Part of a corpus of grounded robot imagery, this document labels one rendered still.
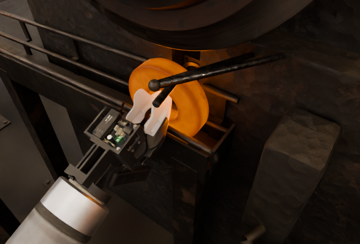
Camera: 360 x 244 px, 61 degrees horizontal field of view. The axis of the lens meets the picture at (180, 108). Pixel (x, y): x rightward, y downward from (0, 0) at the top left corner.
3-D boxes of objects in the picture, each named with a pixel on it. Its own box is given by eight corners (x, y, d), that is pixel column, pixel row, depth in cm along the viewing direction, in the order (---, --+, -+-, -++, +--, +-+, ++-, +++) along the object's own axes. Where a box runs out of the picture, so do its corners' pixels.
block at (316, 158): (262, 184, 63) (292, 98, 46) (300, 205, 59) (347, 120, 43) (238, 226, 57) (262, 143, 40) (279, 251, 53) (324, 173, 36)
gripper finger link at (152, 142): (174, 120, 50) (142, 164, 47) (175, 125, 51) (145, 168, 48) (151, 109, 52) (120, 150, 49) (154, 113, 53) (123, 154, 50)
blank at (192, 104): (132, 49, 55) (119, 58, 53) (207, 68, 47) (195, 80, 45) (147, 114, 65) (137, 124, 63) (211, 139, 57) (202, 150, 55)
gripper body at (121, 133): (145, 122, 44) (90, 194, 40) (159, 146, 51) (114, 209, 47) (106, 101, 47) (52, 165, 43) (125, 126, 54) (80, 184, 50)
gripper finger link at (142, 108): (163, 73, 50) (128, 117, 47) (170, 93, 55) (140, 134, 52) (148, 67, 51) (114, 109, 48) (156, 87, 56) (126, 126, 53)
